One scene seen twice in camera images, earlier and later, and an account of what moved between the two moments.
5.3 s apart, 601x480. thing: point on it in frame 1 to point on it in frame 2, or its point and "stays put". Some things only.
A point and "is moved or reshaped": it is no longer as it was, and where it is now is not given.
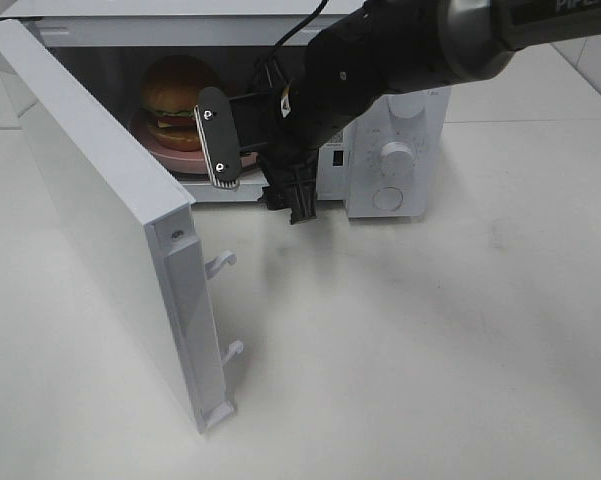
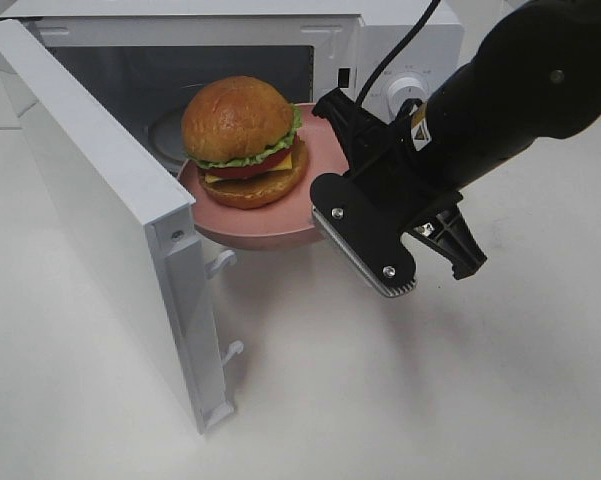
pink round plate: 183,162 to 285,222
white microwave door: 142,218 stays put
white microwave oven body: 198,85 stays put
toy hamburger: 171,90 is moved or reshaped
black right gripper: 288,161 to 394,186
